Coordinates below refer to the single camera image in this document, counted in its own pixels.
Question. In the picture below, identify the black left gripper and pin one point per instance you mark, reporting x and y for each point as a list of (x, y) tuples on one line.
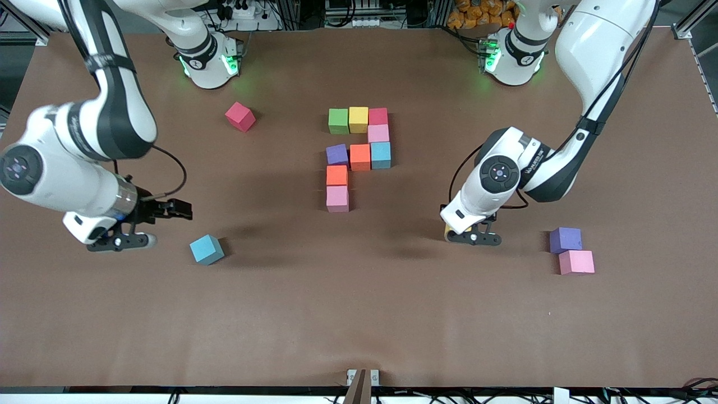
[(492, 218)]

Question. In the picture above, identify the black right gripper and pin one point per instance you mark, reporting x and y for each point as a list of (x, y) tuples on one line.
[(148, 212)]

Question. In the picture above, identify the yellow foam cube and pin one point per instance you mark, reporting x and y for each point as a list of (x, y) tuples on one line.
[(359, 119), (449, 229)]

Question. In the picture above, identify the blue foam cube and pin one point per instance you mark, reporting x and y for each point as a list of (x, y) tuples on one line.
[(381, 155), (206, 249)]

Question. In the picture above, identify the orange foam cube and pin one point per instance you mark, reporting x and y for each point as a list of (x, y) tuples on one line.
[(360, 157), (337, 175)]

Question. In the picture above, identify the pink foam cube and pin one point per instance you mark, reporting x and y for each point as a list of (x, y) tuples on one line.
[(337, 198), (576, 262), (378, 133)]

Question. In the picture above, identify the red foam cube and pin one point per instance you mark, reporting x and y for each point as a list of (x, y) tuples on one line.
[(240, 116), (378, 116)]

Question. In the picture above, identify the purple foam cube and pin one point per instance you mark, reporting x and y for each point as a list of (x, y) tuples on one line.
[(337, 154), (565, 239)]

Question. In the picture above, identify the green foam cube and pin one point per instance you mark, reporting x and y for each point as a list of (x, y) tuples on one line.
[(338, 121)]

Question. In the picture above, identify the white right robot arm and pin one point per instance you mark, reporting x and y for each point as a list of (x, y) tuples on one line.
[(73, 168)]

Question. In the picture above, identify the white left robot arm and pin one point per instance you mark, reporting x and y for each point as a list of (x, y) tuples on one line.
[(493, 179)]

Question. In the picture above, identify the brown table cover sheet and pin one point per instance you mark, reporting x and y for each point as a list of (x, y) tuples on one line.
[(359, 314)]

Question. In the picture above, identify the orange packets pile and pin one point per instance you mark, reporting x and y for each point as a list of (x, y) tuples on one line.
[(477, 14)]

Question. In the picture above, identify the small white power strip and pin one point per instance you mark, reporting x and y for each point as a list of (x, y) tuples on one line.
[(366, 22)]

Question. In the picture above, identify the white power strip with plugs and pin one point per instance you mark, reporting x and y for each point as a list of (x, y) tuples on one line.
[(263, 22)]

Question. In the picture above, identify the silver metal bracket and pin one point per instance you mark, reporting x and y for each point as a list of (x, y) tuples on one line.
[(376, 377)]

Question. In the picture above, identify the brown camera post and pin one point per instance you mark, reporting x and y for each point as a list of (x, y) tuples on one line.
[(359, 393)]

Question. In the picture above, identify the aluminium frame profile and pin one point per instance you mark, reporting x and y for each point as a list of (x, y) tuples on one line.
[(39, 36), (693, 19)]

